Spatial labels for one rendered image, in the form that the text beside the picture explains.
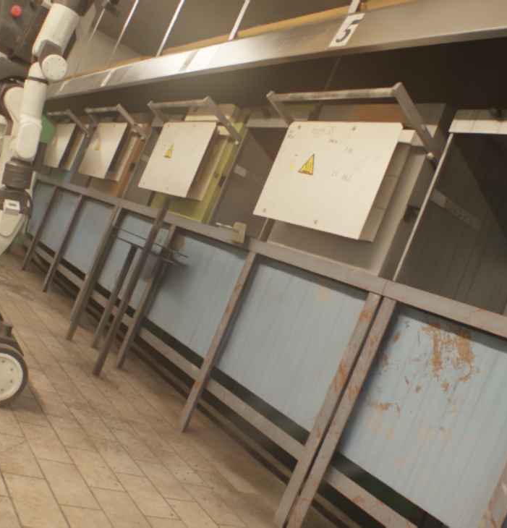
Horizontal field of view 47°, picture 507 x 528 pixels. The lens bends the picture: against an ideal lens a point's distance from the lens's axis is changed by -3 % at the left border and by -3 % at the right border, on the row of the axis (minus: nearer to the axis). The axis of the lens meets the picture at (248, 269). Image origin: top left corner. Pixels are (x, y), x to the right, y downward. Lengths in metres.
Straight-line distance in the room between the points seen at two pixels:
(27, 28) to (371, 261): 1.33
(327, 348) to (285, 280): 0.40
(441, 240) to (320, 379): 0.61
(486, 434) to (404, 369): 0.33
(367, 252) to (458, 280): 0.33
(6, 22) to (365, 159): 1.23
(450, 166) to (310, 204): 0.49
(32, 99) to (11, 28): 0.28
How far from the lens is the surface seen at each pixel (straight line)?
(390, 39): 1.92
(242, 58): 2.62
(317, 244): 2.20
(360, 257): 2.03
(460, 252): 2.10
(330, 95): 2.13
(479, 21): 1.73
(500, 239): 2.27
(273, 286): 2.42
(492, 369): 1.70
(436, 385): 1.79
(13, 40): 2.13
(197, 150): 3.00
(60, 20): 1.99
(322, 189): 2.11
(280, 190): 2.29
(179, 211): 3.17
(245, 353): 2.43
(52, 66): 1.95
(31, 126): 1.93
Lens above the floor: 0.69
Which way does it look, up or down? 1 degrees up
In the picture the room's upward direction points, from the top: 23 degrees clockwise
